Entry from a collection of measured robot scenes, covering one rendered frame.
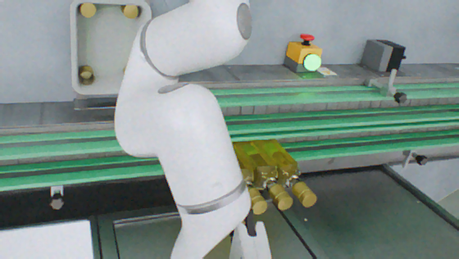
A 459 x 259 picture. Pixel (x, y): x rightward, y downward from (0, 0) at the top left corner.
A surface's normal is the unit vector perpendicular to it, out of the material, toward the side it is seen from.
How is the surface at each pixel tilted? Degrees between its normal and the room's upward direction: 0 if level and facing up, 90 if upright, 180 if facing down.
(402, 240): 91
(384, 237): 91
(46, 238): 90
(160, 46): 60
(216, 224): 24
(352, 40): 0
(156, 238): 90
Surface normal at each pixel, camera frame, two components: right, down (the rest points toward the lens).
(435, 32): 0.31, 0.40
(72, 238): 0.11, -0.91
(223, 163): 0.59, -0.07
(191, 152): -0.02, 0.16
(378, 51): -0.94, 0.04
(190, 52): -0.49, 0.61
